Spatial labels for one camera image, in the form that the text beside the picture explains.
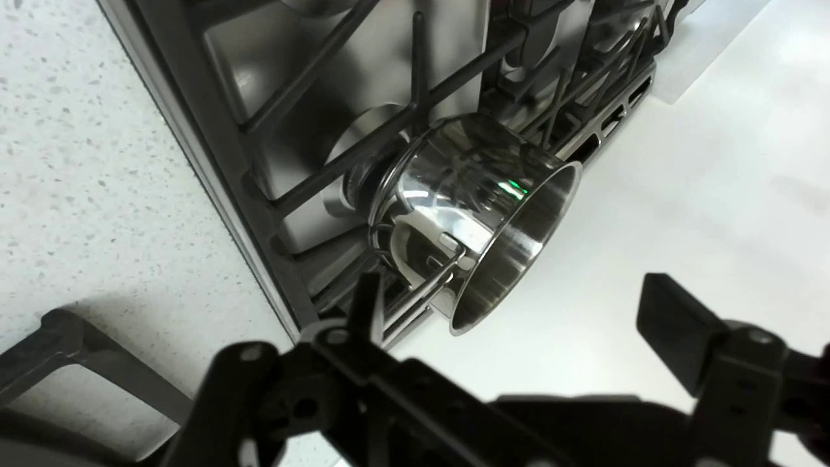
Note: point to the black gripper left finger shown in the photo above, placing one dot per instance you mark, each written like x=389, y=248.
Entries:
x=366, y=314

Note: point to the silver pot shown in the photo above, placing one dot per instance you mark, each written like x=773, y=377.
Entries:
x=464, y=211

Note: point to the stainless steel gas stove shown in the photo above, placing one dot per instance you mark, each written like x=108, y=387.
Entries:
x=293, y=109

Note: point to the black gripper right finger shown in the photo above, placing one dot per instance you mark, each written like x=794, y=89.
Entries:
x=677, y=327

